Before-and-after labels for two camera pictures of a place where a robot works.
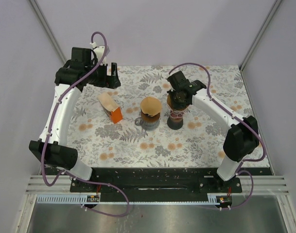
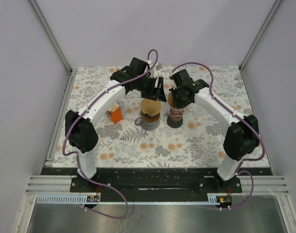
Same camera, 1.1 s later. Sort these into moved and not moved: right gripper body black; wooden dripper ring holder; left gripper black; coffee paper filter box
Moved: left gripper black
Not moved: right gripper body black; coffee paper filter box; wooden dripper ring holder
